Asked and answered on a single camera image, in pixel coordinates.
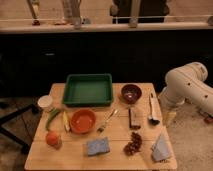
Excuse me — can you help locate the brown whiteboard eraser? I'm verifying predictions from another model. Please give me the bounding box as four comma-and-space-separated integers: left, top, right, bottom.
129, 108, 141, 130

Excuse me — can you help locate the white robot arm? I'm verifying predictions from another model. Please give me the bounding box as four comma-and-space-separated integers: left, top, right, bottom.
159, 62, 213, 117

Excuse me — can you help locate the dark red bowl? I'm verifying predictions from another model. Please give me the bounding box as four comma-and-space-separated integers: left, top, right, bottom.
121, 84, 142, 104

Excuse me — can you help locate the orange-red bowl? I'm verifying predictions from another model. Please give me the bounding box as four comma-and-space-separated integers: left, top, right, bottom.
69, 109, 96, 134

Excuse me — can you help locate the green plastic tray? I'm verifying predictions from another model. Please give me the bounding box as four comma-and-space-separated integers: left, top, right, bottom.
62, 73, 113, 107

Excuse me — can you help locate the green pepper toy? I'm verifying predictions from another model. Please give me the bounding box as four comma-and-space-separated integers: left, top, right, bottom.
45, 108, 61, 131

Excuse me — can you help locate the blue sponge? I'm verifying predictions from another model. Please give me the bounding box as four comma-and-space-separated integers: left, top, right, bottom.
86, 137, 110, 156

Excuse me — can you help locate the white cup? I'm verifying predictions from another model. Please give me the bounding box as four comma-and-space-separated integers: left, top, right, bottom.
37, 95, 53, 112

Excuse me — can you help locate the bunch of red grapes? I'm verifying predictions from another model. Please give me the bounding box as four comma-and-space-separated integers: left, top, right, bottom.
123, 132, 142, 156

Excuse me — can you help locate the orange fruit toy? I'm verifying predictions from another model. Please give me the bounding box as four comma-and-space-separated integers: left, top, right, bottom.
46, 131, 62, 149

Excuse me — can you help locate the grey folded cloth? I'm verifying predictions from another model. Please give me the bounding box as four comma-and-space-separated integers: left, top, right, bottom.
151, 134, 171, 162

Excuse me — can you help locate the black chair base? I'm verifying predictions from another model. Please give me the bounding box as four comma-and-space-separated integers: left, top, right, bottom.
0, 104, 39, 154

